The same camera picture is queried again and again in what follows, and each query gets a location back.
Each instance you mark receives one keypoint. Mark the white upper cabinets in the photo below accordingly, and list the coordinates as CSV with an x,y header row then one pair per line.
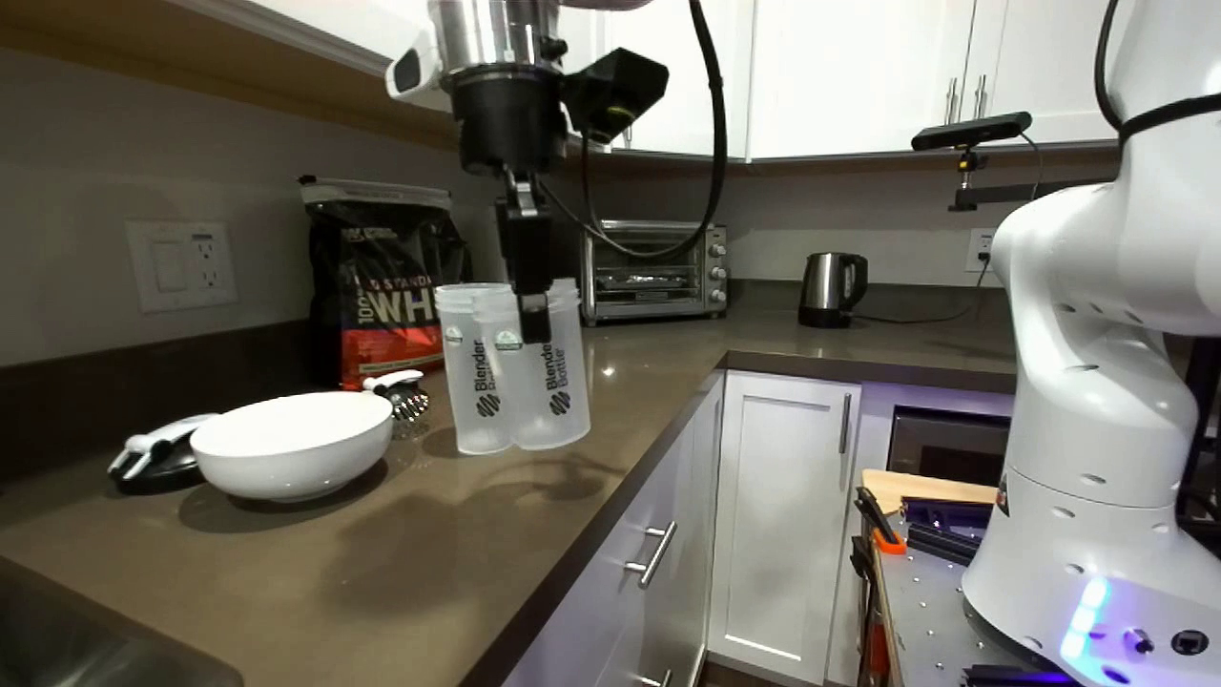
x,y
820,77

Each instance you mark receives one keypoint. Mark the steel sink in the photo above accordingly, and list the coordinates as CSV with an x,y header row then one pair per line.
x,y
57,638

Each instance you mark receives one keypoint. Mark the steel electric kettle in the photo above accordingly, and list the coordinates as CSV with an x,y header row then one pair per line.
x,y
834,289

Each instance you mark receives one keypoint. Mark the black camera on stand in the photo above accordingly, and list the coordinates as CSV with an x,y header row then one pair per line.
x,y
963,143

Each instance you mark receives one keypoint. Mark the steel drawer handle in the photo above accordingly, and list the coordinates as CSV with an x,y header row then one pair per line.
x,y
647,571
649,683

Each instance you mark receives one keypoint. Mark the white drawer cabinet front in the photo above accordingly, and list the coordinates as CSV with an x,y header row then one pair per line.
x,y
607,627

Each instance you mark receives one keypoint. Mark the white corner cabinet door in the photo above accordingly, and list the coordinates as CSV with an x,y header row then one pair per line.
x,y
786,456

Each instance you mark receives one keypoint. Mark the black white bottle lid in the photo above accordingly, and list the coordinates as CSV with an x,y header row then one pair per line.
x,y
401,393

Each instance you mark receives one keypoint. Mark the near steel drawer handle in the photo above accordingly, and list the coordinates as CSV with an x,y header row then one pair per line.
x,y
647,571

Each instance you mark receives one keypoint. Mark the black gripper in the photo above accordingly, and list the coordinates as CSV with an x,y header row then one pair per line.
x,y
507,119

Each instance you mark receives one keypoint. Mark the black white lid left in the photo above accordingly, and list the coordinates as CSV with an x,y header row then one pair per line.
x,y
159,460

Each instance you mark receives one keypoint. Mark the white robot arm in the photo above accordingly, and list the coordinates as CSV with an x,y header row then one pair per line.
x,y
1084,560

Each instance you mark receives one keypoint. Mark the translucent shaker cup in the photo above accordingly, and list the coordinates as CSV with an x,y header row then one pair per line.
x,y
479,331
549,373

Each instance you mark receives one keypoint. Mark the black red protein powder bag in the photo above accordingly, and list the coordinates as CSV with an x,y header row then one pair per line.
x,y
374,253

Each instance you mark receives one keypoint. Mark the middle steel drawer handle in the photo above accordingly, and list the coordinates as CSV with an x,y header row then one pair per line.
x,y
649,683

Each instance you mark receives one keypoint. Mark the steel toaster oven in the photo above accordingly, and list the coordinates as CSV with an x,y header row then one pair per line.
x,y
652,277

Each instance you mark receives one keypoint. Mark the wooden board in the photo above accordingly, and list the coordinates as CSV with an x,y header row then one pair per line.
x,y
894,488

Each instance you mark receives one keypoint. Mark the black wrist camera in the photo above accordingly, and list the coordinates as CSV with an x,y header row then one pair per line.
x,y
612,95

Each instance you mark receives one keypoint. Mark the white ceramic bowl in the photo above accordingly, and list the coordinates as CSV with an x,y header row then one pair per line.
x,y
295,450

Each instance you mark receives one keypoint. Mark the white wall outlet plate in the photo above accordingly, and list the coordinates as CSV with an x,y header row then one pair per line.
x,y
182,265

